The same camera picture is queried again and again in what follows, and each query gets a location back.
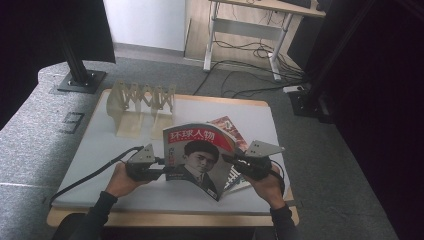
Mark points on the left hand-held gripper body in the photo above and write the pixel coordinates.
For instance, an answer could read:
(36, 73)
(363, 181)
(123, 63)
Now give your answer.
(143, 170)

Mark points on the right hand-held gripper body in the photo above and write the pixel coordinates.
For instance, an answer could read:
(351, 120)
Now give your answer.
(256, 166)

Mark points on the reddish brown cover magazine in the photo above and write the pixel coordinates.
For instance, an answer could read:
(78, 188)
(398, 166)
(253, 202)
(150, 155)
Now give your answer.
(230, 128)

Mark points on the portrait cover magazine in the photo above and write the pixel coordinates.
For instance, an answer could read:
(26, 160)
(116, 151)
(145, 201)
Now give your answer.
(196, 156)

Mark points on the beige expandable book rack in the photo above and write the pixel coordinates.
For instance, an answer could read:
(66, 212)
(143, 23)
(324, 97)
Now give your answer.
(130, 123)

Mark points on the person's left hand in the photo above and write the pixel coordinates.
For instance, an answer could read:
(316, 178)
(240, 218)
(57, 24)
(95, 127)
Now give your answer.
(121, 183)

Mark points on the person's right hand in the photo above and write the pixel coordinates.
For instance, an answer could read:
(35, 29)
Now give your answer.
(270, 190)

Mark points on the black metal stand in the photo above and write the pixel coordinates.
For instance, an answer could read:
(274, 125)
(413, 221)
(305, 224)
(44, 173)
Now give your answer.
(306, 103)
(78, 71)

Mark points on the white power strip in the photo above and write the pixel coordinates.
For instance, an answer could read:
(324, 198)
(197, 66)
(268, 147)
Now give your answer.
(293, 89)

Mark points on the black floor socket plate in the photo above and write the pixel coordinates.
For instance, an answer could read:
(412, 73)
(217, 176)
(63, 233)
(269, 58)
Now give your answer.
(71, 122)

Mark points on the black cabinet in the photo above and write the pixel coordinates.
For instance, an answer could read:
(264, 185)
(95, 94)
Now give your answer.
(306, 40)

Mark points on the black curtain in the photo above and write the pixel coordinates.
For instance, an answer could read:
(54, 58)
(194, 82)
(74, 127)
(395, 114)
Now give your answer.
(383, 116)

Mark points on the black keyboard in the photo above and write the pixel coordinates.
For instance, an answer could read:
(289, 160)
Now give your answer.
(296, 2)

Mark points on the white desk frame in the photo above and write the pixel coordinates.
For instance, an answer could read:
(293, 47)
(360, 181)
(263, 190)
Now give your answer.
(246, 28)

